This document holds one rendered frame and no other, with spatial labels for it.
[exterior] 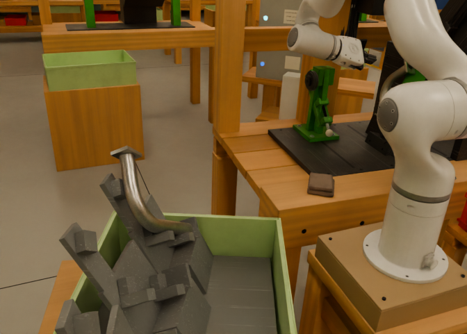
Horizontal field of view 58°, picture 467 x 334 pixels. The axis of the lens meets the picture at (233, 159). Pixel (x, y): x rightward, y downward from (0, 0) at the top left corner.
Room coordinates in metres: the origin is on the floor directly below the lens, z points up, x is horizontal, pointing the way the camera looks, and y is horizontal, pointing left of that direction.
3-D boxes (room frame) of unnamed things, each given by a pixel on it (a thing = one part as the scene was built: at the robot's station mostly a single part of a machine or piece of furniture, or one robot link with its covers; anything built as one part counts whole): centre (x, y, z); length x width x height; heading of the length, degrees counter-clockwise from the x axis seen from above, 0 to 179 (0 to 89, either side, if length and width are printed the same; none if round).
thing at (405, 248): (0.80, -0.41, 1.01); 0.19 x 0.19 x 0.18
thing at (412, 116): (0.79, -0.37, 1.22); 0.19 x 0.12 x 0.24; 106
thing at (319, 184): (1.13, -0.27, 0.91); 0.10 x 0.08 x 0.03; 168
